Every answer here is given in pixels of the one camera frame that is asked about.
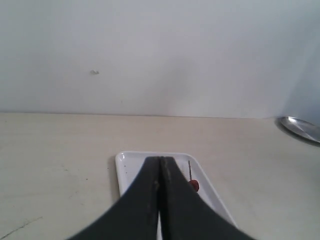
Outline round silver metal plate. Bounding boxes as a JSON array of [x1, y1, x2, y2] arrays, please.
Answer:
[[276, 116, 320, 144]]

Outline thin wooden skewer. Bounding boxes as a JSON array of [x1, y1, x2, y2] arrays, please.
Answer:
[[188, 161, 192, 181]]

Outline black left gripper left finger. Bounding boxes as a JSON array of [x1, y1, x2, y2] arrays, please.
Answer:
[[70, 157, 160, 240]]

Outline white rectangular plastic tray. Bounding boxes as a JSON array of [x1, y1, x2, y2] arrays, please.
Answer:
[[115, 151, 237, 227]]

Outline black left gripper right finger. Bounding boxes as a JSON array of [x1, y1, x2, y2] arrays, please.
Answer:
[[158, 156, 253, 240]]

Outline red fruit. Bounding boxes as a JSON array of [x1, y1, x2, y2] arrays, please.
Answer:
[[189, 179, 200, 192]]

